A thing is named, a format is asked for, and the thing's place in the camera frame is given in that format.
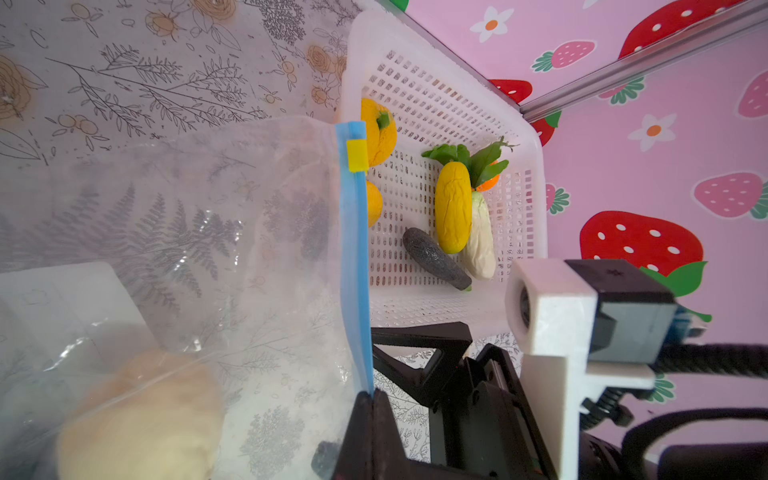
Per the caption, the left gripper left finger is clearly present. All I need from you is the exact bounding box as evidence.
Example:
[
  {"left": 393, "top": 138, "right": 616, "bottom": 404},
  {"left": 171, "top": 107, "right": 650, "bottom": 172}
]
[{"left": 332, "top": 391, "right": 374, "bottom": 480}]

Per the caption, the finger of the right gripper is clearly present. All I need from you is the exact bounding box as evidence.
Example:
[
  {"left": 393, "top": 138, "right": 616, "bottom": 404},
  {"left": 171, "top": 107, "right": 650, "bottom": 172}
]
[{"left": 370, "top": 321, "right": 475, "bottom": 409}]

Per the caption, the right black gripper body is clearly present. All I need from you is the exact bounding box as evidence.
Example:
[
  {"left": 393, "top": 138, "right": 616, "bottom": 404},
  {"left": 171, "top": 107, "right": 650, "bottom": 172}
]
[{"left": 427, "top": 344, "right": 558, "bottom": 479}]

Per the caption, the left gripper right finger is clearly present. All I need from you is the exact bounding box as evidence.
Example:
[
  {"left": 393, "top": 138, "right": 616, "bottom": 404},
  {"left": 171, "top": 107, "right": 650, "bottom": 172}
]
[{"left": 372, "top": 389, "right": 412, "bottom": 480}]

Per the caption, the white daikon toy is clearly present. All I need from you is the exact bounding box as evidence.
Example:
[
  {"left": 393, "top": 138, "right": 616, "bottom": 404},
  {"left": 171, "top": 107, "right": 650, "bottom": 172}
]
[{"left": 459, "top": 191, "right": 497, "bottom": 280}]

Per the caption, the white plastic basket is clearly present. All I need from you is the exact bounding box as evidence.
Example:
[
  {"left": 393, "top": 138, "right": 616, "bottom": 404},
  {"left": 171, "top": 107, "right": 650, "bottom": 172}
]
[{"left": 335, "top": 8, "right": 548, "bottom": 337}]

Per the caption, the green leaf toy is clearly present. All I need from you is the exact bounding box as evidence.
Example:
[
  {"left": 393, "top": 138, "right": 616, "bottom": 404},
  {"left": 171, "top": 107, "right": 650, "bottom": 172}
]
[{"left": 421, "top": 137, "right": 515, "bottom": 191}]

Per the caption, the beige garlic toy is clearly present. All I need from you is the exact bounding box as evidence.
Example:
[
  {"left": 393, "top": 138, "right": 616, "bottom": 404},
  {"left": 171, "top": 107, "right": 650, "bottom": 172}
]
[{"left": 55, "top": 350, "right": 224, "bottom": 479}]

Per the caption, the clear zip top bag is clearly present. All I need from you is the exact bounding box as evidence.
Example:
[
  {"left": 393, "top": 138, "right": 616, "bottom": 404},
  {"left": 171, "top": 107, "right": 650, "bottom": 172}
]
[{"left": 1, "top": 117, "right": 373, "bottom": 479}]

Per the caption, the yellow orange toy fruit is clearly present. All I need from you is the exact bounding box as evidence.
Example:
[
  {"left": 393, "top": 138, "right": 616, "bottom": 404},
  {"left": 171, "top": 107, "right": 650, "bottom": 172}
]
[{"left": 361, "top": 98, "right": 397, "bottom": 168}]

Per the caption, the orange tangerine toy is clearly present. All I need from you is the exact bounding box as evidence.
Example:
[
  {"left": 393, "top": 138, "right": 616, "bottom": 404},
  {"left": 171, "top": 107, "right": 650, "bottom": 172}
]
[{"left": 475, "top": 161, "right": 501, "bottom": 192}]

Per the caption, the yellow lemon toy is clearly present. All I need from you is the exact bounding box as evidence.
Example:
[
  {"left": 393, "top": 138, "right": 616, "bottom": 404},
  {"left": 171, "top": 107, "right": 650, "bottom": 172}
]
[{"left": 366, "top": 181, "right": 383, "bottom": 228}]

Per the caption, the right aluminium frame post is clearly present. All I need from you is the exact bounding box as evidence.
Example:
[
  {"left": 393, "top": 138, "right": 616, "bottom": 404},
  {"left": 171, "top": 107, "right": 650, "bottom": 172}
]
[{"left": 520, "top": 0, "right": 767, "bottom": 122}]

